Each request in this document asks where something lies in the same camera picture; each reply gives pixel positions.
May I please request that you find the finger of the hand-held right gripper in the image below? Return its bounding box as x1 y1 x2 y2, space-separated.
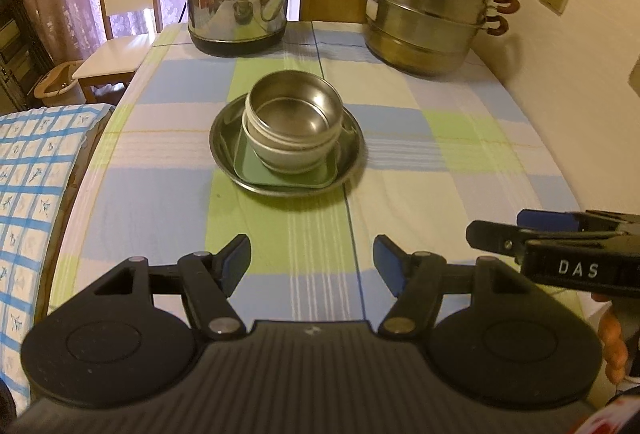
465 220 556 260
517 209 640 235

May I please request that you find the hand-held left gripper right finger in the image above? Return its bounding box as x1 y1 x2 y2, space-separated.
373 234 556 336

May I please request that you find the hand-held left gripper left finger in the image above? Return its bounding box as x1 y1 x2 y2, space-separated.
65 234 251 341

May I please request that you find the green square plate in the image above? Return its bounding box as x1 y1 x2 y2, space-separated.
231 129 341 190

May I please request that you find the white ceramic bowl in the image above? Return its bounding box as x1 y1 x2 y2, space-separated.
241 119 341 174

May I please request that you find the round stainless steel plate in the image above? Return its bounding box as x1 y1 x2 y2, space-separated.
209 96 365 198

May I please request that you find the stainless steel bowl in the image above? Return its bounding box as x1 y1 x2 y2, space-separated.
245 70 344 147

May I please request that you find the person's right hand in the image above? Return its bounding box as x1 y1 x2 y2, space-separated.
590 294 630 385

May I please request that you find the pastel checked tablecloth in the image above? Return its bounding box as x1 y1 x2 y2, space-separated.
47 20 583 322

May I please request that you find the red printed cloth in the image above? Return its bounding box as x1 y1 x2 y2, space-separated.
575 394 640 434

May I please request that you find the blue grid patterned cloth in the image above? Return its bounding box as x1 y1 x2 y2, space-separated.
0 103 115 415

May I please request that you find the small waste bin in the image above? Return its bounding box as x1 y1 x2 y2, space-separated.
34 60 85 107

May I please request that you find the dark metal shelf rack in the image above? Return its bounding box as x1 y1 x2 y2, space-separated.
0 0 51 115

